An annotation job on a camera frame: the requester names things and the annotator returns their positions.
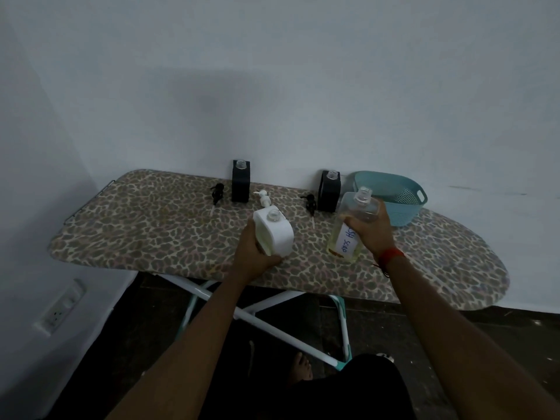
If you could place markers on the person's right hand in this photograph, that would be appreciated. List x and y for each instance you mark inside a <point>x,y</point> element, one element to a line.
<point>378,236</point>

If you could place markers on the person's left hand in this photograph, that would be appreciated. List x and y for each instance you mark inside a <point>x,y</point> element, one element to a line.
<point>247,258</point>

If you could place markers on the person's right thumb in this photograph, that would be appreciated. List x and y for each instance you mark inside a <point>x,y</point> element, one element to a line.
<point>358,226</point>

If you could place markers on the person's left thumb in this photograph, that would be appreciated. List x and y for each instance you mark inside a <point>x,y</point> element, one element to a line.
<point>272,261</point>

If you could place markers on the clear labelled soap refill bottle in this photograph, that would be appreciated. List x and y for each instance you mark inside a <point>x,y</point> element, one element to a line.
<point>345,247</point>

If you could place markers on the white square dispenser bottle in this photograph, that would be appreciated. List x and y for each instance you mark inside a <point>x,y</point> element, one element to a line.
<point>275,234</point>

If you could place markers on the person's left forearm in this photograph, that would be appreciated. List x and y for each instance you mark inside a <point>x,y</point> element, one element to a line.
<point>192,345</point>

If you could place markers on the person's right forearm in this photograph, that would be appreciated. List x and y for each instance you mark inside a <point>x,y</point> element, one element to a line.
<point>459,341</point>

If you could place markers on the black square dispenser bottle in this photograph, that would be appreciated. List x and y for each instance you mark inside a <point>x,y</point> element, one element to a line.
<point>328,196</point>
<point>240,185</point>

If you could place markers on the red wrist thread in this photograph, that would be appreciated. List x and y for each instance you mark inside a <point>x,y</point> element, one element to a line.
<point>390,255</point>

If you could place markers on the teal plastic basket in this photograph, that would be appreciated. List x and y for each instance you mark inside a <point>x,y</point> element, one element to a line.
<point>404,205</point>

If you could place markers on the black pump head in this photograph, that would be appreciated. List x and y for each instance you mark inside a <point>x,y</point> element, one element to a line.
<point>217,192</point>
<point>309,203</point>

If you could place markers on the white pump head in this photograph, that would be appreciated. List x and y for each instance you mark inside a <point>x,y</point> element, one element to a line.
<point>263,199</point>

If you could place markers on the white ironing board legs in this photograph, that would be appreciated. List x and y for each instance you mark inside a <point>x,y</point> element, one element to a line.
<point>262,327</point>

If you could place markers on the person's bare foot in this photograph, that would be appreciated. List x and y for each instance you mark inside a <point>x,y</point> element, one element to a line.
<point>301,367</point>

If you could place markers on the leopard print ironing board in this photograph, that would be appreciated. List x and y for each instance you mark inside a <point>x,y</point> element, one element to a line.
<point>153,223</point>

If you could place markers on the person's black shorts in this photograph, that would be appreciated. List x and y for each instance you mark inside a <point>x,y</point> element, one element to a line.
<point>350,389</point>

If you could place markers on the white wall socket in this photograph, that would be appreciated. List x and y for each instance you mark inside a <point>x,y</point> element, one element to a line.
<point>59,308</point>

